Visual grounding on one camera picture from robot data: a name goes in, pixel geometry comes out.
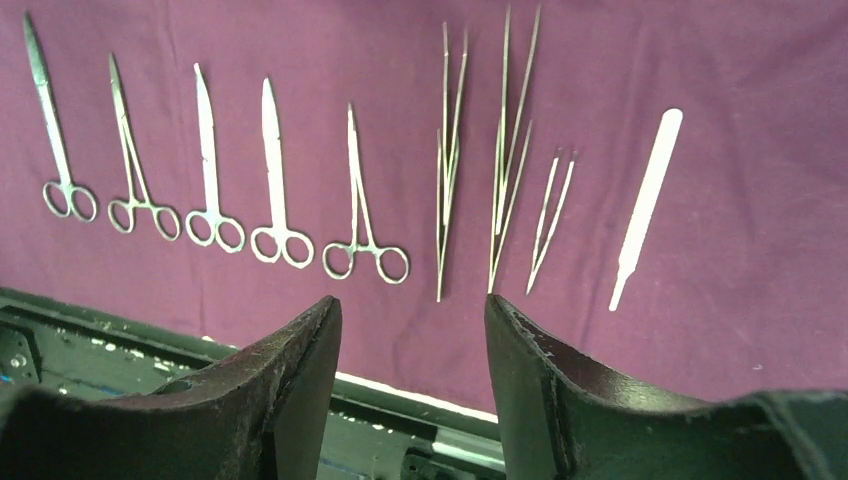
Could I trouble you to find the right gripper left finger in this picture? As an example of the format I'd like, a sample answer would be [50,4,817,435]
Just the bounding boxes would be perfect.
[1,296,342,479]

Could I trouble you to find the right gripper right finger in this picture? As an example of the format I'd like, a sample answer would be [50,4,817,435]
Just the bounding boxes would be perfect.
[484,295,847,479]

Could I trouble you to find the short metal tweezers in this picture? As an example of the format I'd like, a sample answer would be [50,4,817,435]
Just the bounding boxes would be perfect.
[525,150,579,295]

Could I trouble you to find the surgical scissors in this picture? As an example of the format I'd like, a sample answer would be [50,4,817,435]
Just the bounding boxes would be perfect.
[250,77,315,270]

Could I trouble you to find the small metal scissors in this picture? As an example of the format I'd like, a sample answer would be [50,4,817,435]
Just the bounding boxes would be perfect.
[184,63,246,253]

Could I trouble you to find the long metal tweezers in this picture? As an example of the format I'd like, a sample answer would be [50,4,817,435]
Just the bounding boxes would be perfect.
[487,3,543,294]

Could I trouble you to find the surgical clamp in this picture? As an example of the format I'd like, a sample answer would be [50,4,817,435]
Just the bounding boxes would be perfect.
[107,53,182,242]

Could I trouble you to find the small curved hemostat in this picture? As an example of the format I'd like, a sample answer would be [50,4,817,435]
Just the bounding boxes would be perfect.
[321,102,411,285]

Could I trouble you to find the maroon wrap cloth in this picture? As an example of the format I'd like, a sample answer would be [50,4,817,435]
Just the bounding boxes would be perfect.
[1,1,847,411]

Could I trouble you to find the metal spatula handle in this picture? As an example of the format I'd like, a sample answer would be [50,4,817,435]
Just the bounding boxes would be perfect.
[435,22,469,303]

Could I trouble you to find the surgical forceps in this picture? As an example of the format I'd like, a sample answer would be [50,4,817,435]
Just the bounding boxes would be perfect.
[23,12,99,223]

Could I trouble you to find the thin scalpel handle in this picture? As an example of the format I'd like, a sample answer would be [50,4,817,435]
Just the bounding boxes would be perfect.
[608,108,684,312]

